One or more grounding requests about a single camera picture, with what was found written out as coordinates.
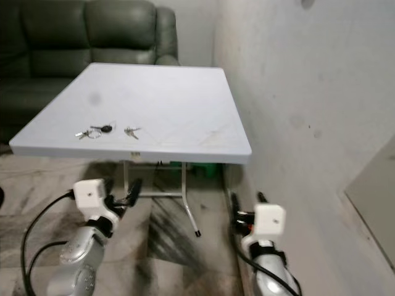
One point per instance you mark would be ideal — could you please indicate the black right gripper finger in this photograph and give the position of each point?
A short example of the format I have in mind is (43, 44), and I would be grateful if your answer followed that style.
(235, 206)
(263, 198)

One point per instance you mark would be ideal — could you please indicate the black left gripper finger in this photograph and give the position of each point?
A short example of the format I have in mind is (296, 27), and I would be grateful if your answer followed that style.
(108, 188)
(134, 191)

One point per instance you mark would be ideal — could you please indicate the key bunch with black fob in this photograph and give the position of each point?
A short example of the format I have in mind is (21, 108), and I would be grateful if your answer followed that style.
(103, 129)

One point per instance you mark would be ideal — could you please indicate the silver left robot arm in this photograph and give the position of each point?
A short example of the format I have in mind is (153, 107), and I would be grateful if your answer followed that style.
(80, 250)

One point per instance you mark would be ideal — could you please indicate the green plastic crate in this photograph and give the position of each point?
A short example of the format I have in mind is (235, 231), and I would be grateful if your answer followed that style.
(203, 168)

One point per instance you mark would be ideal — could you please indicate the white folding table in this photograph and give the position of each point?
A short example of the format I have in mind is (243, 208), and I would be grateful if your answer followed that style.
(148, 105)

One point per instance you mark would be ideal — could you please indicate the black shoe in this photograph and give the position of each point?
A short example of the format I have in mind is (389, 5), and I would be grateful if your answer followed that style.
(2, 198)

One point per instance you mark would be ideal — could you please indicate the beige flat board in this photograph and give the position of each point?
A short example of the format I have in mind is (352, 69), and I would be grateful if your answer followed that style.
(373, 203)

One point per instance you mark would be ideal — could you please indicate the dark green leather sofa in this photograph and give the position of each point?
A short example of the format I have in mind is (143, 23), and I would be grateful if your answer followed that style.
(62, 37)

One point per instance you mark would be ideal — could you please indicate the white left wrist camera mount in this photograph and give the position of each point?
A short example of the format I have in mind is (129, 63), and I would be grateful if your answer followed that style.
(88, 194)

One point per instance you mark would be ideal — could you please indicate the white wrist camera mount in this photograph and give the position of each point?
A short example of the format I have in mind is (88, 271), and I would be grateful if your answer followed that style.
(88, 194)
(270, 219)

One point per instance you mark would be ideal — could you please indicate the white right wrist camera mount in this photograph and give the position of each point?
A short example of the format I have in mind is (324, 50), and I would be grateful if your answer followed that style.
(270, 219)

